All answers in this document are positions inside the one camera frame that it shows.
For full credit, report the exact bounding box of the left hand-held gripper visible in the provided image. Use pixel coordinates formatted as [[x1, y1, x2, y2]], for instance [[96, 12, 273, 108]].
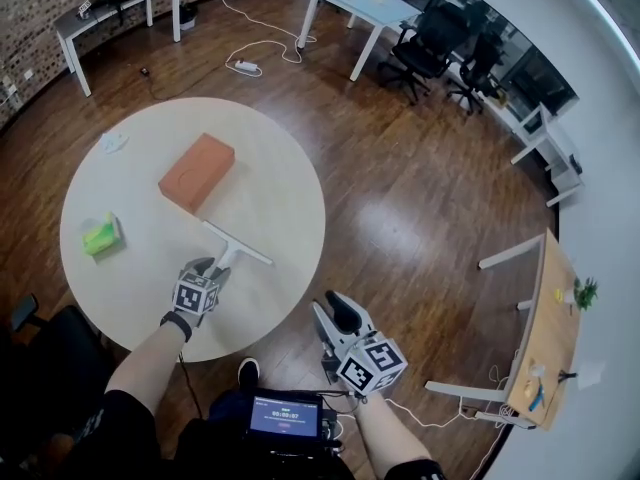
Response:
[[172, 257, 233, 327]]

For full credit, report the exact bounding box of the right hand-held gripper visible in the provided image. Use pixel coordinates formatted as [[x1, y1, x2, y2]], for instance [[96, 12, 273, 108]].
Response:
[[311, 290, 409, 399]]

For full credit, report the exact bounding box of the white black-handled squeegee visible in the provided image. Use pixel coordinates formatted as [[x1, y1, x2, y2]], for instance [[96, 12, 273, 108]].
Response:
[[202, 219, 275, 275]]

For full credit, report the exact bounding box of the person's left forearm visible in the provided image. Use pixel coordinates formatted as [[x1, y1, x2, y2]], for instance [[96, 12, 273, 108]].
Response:
[[104, 317, 191, 419]]

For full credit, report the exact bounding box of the person's right forearm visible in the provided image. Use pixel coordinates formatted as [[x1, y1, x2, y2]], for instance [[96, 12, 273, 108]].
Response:
[[352, 390, 434, 469]]

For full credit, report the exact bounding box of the black wristband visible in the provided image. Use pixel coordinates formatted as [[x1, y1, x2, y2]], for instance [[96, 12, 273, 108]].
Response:
[[159, 310, 194, 343]]

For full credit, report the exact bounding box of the round white table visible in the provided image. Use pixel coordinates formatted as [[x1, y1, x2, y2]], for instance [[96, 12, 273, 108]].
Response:
[[59, 96, 327, 364]]

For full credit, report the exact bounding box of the orange rectangular box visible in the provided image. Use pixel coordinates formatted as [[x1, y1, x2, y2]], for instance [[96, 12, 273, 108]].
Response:
[[157, 133, 236, 215]]

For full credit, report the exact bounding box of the black white-soled shoe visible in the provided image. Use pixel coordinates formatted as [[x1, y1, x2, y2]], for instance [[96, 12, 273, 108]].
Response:
[[237, 356, 262, 392]]

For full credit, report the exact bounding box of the black chest-mounted screen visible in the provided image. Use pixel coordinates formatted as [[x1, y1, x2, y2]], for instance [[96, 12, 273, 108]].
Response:
[[245, 388, 325, 442]]

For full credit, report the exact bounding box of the green tissue packet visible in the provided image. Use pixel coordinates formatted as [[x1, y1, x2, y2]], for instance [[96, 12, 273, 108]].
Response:
[[82, 211, 123, 257]]

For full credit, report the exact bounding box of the black armrest office chair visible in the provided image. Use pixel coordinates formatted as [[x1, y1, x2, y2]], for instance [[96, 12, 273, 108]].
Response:
[[0, 292, 119, 449]]

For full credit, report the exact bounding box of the person's black clothing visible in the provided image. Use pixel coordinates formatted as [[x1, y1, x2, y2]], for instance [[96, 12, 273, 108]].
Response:
[[44, 386, 449, 480]]

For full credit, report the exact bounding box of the white power strip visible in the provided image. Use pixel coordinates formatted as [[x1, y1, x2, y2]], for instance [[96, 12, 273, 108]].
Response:
[[225, 58, 263, 77]]

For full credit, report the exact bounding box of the wooden-top white-legged desk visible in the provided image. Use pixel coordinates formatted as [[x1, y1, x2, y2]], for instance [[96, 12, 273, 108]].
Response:
[[424, 227, 584, 432]]

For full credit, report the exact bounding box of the small green potted plant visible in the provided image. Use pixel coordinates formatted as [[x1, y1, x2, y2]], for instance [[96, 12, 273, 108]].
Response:
[[572, 276, 600, 312]]

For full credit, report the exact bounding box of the white paper sheet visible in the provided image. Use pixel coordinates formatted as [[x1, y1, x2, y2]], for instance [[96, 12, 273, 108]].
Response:
[[574, 360, 607, 390]]

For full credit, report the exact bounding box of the small white desk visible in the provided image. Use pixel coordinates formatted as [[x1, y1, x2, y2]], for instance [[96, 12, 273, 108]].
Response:
[[509, 100, 585, 208]]

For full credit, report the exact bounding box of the black mesh office chair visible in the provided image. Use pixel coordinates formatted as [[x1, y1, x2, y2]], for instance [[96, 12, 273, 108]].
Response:
[[377, 5, 464, 105], [446, 30, 507, 117]]

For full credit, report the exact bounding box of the grey-top white desk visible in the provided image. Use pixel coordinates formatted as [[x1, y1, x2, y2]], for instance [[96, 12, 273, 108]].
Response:
[[53, 0, 181, 98]]

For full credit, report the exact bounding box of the pale-top white desk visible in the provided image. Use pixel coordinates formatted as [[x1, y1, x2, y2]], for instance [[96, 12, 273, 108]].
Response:
[[297, 0, 424, 82]]

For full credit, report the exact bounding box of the dark glass partition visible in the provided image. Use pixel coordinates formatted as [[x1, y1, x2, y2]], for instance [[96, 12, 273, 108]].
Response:
[[429, 0, 581, 115]]

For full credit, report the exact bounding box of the thin black cable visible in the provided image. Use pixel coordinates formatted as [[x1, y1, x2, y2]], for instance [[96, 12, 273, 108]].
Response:
[[176, 351, 207, 420]]

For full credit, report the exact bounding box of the tangled white cable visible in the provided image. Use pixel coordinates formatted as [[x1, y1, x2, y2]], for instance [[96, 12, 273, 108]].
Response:
[[384, 350, 522, 430]]

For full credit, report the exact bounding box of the long white floor cable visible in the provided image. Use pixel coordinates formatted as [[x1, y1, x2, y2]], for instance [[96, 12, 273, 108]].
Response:
[[213, 0, 319, 65]]

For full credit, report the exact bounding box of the curved wall light strip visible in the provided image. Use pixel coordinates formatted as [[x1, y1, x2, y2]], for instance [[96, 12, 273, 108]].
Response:
[[574, 0, 640, 68]]

